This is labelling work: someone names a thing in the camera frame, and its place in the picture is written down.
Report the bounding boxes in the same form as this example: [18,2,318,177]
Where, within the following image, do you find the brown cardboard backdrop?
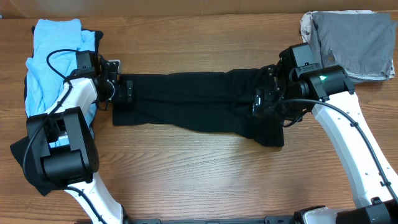
[1,0,397,18]

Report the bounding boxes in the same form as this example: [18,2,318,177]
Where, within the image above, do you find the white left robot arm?
[22,50,131,223]

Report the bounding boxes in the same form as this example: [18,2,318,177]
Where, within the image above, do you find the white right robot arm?
[252,43,397,224]

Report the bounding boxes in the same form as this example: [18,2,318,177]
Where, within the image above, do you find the folded white cloth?
[299,9,397,80]

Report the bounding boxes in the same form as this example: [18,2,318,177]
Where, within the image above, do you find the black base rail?
[124,205,343,224]

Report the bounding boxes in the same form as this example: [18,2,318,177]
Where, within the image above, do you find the folded grey shorts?
[308,11,396,85]

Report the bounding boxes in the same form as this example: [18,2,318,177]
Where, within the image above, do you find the light blue t-shirt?
[25,19,101,117]

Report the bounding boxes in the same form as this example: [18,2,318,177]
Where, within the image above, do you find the black garment under blue shirt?
[9,26,104,197]

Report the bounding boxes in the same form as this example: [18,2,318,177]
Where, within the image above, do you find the black t-shirt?
[113,65,284,147]

